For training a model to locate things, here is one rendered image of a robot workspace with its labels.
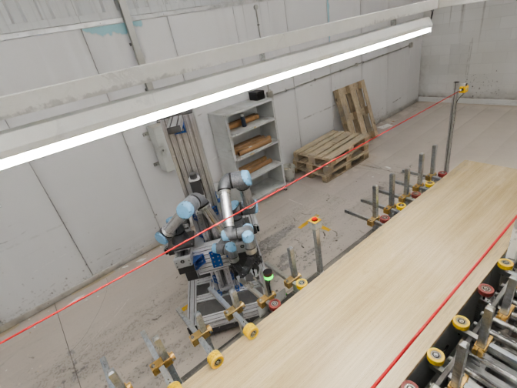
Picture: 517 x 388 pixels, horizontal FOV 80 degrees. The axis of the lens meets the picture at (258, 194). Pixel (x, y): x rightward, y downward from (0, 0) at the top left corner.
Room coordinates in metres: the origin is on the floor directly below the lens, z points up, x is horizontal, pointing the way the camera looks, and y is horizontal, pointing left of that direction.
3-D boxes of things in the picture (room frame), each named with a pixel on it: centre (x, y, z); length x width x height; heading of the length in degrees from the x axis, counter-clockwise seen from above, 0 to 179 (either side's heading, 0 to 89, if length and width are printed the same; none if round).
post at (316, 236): (1.86, -0.36, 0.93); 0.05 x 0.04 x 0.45; 123
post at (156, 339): (1.18, 0.70, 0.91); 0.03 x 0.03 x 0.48; 33
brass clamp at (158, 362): (1.17, 0.72, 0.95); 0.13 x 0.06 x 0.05; 123
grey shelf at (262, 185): (4.60, 0.00, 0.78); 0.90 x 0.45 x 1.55; 125
